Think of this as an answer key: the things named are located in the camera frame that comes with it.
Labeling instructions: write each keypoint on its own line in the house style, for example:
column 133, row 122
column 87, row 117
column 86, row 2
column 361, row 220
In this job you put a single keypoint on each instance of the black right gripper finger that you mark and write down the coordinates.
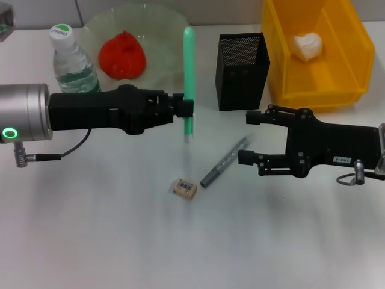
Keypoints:
column 245, row 157
column 254, row 117

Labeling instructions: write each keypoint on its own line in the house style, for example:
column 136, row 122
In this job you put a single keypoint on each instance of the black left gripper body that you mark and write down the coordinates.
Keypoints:
column 105, row 110

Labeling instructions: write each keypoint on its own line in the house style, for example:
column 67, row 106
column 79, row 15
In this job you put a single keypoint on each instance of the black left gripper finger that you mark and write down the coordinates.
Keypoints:
column 178, row 97
column 186, row 109

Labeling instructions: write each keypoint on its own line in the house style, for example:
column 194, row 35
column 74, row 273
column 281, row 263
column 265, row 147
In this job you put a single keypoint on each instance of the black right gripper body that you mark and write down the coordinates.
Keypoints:
column 325, row 141

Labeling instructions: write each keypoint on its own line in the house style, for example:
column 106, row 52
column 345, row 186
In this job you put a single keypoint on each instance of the green utility knife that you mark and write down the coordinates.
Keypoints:
column 189, row 66

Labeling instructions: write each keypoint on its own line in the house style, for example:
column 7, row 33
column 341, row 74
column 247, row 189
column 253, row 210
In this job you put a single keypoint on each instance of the clear green-label water bottle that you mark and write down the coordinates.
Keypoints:
column 72, row 72

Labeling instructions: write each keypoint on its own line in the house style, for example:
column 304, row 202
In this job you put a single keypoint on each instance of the orange fruit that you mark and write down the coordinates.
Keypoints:
column 123, row 57

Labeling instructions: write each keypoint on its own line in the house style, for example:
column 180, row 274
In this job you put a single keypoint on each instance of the beige barcode eraser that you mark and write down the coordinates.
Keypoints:
column 185, row 187

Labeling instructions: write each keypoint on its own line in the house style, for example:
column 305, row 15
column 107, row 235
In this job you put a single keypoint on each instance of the white paper ball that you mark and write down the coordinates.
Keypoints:
column 306, row 46

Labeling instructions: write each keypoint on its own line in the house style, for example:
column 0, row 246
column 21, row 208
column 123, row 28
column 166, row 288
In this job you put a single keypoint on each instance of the grey marker pen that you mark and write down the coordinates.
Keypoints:
column 225, row 161

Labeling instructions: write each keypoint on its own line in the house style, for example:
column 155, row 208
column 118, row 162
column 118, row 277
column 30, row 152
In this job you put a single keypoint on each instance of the black mesh pen holder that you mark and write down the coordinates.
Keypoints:
column 240, row 87

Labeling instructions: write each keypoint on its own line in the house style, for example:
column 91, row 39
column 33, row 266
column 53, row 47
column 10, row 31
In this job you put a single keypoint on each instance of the green glass fruit bowl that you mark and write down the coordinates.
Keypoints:
column 162, row 51

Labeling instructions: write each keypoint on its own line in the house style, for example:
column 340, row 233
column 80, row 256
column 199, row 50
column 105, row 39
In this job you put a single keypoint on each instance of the yellow plastic bin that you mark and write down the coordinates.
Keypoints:
column 322, row 81

